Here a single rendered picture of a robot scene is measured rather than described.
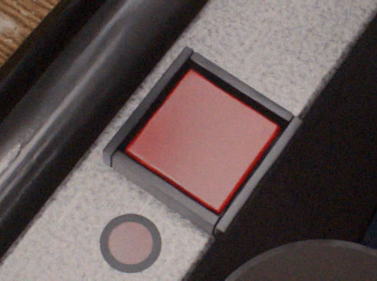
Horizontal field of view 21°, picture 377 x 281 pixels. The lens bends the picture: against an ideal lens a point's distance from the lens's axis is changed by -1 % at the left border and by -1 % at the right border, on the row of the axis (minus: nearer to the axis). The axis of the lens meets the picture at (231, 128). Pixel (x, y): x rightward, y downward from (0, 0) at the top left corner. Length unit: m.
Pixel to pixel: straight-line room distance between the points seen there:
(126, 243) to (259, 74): 0.12
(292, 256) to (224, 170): 0.61
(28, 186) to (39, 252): 0.04
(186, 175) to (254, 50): 0.09
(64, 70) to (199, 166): 0.09
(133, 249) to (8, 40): 0.13
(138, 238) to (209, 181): 0.05
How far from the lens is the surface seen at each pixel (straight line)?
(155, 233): 0.52
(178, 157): 0.52
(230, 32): 0.57
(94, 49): 0.56
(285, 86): 0.56
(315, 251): 1.12
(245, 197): 0.51
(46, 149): 0.54
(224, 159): 0.52
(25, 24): 0.55
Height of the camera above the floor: 1.41
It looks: 66 degrees down
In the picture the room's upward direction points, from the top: 12 degrees clockwise
